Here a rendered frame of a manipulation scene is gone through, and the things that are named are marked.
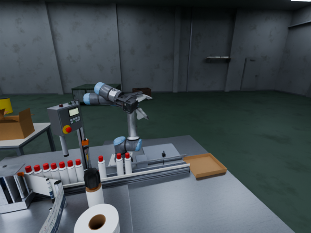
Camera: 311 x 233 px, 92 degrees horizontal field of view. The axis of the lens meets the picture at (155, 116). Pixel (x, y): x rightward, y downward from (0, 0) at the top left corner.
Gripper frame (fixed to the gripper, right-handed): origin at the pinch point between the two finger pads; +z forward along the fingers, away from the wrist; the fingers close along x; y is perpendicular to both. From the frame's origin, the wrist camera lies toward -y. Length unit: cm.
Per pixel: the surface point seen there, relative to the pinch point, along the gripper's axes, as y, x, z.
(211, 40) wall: -1004, -190, -98
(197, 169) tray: -28, -70, 43
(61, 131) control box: 23, -31, -52
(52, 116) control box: 20, -23, -59
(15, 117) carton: -1, -127, -211
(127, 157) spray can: 4, -53, -12
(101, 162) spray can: 17, -55, -26
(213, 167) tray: -38, -69, 56
